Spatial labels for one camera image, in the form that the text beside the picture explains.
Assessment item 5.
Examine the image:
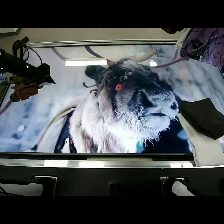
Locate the purple printed garment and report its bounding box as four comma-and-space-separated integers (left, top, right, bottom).
180, 28, 224, 73

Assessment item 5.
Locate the silver frame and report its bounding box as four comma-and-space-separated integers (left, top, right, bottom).
0, 152, 224, 197

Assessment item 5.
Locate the black cable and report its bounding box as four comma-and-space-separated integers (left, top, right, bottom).
27, 45, 45, 66

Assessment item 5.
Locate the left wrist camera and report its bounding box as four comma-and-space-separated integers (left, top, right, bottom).
12, 36, 31, 57

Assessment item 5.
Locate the dark grey garment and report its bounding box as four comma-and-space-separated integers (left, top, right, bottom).
178, 97, 224, 141

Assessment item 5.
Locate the brown garment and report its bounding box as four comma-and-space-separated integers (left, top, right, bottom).
9, 75, 45, 103

